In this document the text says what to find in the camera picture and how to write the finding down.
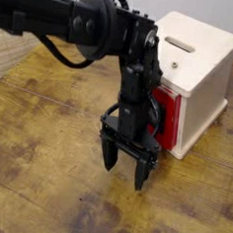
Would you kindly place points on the red drawer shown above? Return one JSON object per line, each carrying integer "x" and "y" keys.
{"x": 170, "y": 101}

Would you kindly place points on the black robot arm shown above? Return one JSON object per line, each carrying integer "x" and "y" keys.
{"x": 78, "y": 32}

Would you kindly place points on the white wooden cabinet box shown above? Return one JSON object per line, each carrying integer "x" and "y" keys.
{"x": 196, "y": 60}

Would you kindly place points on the black metal drawer handle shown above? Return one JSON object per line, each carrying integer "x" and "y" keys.
{"x": 111, "y": 109}

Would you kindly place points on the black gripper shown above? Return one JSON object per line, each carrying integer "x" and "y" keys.
{"x": 121, "y": 131}

